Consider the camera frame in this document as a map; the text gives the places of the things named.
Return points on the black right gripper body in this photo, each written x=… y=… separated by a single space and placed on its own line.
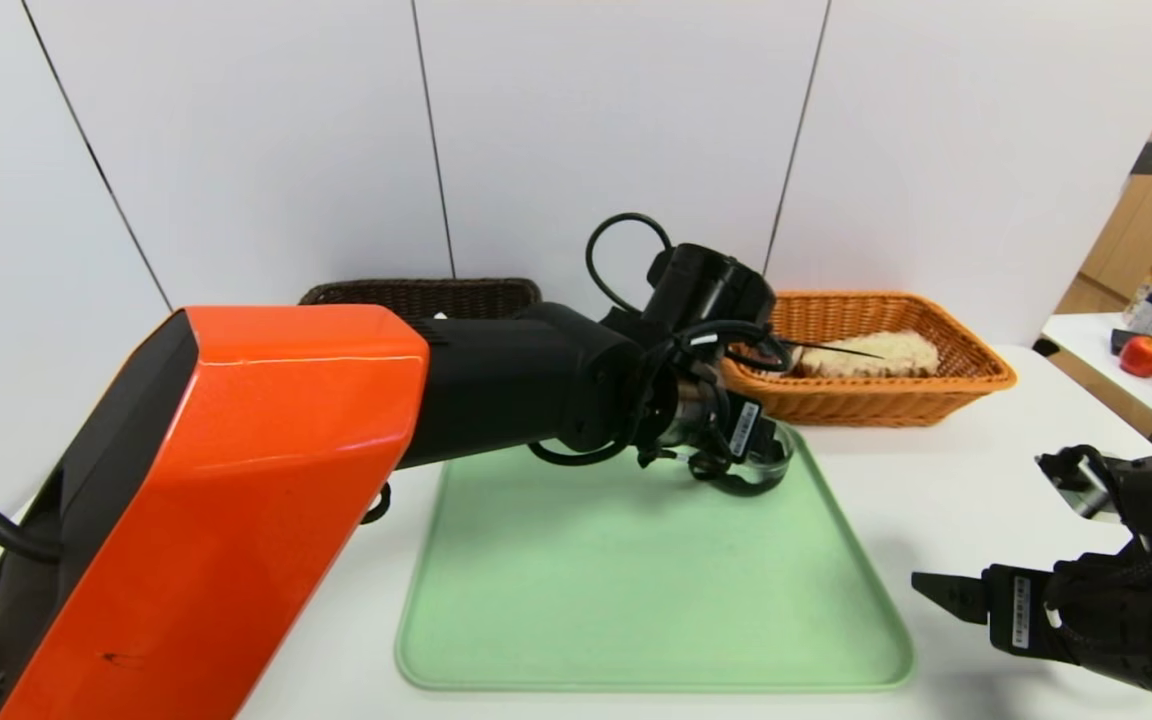
x=1018 y=605

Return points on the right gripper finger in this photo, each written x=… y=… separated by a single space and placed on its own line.
x=956 y=600

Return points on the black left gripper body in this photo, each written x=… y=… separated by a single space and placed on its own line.
x=744 y=425

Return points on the swirled brown bread loaf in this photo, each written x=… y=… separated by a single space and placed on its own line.
x=886 y=355

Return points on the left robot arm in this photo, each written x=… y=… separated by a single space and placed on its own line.
x=286 y=450

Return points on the orange wicker basket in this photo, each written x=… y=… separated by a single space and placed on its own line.
x=886 y=400

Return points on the dark brown wicker basket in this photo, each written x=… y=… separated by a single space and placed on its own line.
x=436 y=296

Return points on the light green plastic tray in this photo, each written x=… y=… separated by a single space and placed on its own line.
x=636 y=580

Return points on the white side table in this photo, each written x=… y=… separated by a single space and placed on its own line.
x=1086 y=345

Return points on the red apple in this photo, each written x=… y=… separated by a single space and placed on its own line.
x=1143 y=358

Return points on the clear glass bottle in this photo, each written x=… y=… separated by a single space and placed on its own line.
x=1139 y=320

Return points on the wooden cabinet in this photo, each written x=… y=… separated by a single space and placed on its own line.
x=1146 y=230

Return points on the grey plaque on cabinet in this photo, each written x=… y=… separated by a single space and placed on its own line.
x=1148 y=160

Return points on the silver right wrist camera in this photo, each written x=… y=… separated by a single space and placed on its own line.
x=1081 y=485

